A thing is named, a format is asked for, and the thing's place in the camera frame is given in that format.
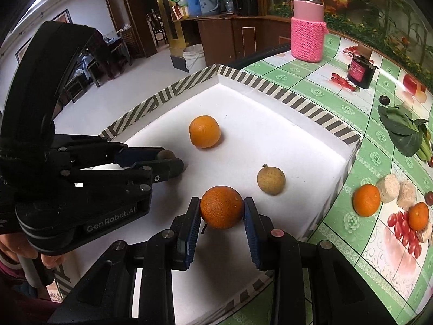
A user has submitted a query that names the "white box with striped rim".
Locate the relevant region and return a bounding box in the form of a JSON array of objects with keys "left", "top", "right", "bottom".
[{"left": 51, "top": 64, "right": 362, "bottom": 325}]

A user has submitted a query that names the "blue thermos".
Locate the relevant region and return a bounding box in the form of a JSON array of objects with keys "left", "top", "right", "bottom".
[{"left": 185, "top": 0, "right": 202, "bottom": 17}]

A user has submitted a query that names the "wooden counter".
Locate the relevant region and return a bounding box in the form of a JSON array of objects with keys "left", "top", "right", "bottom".
[{"left": 171, "top": 14, "right": 293, "bottom": 72}]

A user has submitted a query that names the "green fruit-print tablecloth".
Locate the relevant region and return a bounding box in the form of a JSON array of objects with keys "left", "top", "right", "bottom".
[{"left": 199, "top": 29, "right": 433, "bottom": 325}]

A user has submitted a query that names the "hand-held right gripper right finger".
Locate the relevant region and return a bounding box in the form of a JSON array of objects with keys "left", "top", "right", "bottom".
[{"left": 242, "top": 196, "right": 397, "bottom": 325}]

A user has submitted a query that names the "white plastic bucket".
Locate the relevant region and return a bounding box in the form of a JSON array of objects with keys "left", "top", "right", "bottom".
[{"left": 183, "top": 44, "right": 208, "bottom": 74}]

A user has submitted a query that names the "rough-skinned orange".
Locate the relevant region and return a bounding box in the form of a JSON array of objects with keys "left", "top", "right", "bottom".
[{"left": 199, "top": 186, "right": 245, "bottom": 230}]

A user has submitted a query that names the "framed wall picture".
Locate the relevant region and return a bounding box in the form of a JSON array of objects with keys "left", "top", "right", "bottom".
[
  {"left": 14, "top": 35, "right": 34, "bottom": 63},
  {"left": 51, "top": 8, "right": 73, "bottom": 24}
]

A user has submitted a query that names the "pink knitted-sleeve bottle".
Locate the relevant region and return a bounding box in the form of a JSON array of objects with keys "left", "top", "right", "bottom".
[{"left": 291, "top": 0, "right": 329, "bottom": 63}]

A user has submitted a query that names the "wooden chair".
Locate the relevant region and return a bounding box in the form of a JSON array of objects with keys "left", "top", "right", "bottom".
[{"left": 147, "top": 10, "right": 170, "bottom": 47}]

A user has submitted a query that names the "floral wall mural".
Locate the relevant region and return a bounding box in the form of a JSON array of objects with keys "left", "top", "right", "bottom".
[{"left": 267, "top": 0, "right": 433, "bottom": 87}]

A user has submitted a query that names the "smooth orange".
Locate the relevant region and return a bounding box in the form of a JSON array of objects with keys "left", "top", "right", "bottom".
[{"left": 189, "top": 115, "right": 222, "bottom": 149}]

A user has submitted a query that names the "person's left forearm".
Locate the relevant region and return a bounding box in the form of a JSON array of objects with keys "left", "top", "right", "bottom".
[{"left": 0, "top": 259, "right": 63, "bottom": 325}]

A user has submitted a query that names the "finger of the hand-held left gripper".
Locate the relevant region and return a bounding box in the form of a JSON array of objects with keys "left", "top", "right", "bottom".
[
  {"left": 61, "top": 158, "right": 185, "bottom": 197},
  {"left": 51, "top": 141, "right": 177, "bottom": 170}
]

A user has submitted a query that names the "large longan with stem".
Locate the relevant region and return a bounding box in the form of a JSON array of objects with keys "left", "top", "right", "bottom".
[{"left": 257, "top": 164, "right": 286, "bottom": 196}]

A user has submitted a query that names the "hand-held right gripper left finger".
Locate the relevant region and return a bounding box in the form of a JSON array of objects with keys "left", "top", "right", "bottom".
[{"left": 49, "top": 196, "right": 204, "bottom": 325}]

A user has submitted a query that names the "dark jar with pink label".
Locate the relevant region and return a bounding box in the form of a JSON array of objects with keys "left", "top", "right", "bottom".
[{"left": 347, "top": 45, "right": 380, "bottom": 90}]

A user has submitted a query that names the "person's left hand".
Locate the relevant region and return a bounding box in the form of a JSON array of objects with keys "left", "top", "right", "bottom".
[{"left": 0, "top": 233, "right": 65, "bottom": 269}]

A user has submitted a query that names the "black kettle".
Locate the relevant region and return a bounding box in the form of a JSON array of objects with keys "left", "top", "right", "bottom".
[{"left": 233, "top": 0, "right": 260, "bottom": 17}]

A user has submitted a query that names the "dark-leaf bok choy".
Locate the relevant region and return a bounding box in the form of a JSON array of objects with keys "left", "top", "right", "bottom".
[{"left": 377, "top": 104, "right": 433, "bottom": 160}]

